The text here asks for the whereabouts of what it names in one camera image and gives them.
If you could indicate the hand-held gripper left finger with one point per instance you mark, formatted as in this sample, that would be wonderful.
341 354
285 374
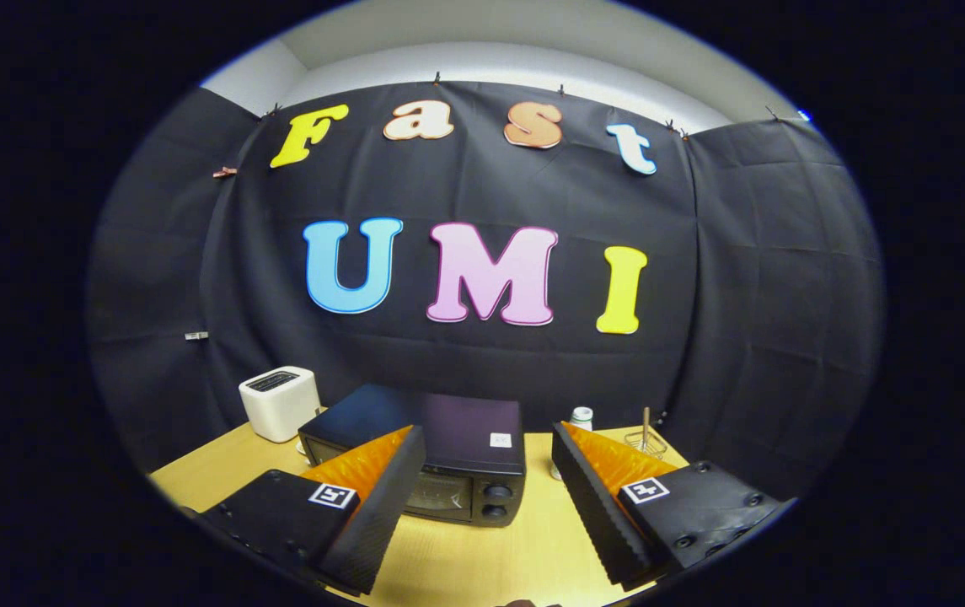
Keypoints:
385 514

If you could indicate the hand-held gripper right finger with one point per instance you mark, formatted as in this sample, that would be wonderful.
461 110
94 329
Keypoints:
598 514

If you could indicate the black toaster oven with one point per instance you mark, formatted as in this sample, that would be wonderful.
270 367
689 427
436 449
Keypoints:
465 430

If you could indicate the white bread toaster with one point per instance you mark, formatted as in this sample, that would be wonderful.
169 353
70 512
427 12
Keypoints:
280 409

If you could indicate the white bottle green label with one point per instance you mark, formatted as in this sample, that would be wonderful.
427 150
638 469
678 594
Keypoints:
581 416

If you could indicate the wooden stick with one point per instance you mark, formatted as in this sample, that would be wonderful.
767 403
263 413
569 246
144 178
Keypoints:
646 426

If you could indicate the black backdrop cloth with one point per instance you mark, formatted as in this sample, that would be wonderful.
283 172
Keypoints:
465 185

